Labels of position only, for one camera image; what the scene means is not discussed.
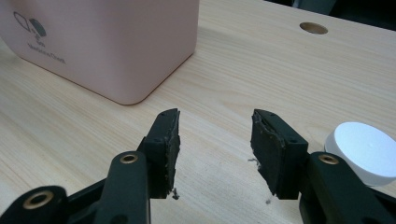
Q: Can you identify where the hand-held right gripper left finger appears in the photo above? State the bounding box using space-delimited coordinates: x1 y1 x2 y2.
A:
136 107 181 200

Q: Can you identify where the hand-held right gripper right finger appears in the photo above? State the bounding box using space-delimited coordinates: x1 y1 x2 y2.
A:
250 108 310 200

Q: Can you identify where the small white-capped bottle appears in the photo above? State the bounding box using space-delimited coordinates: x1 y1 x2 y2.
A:
323 121 396 188

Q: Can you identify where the pink plastic storage box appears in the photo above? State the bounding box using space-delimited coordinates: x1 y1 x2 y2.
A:
0 0 201 105

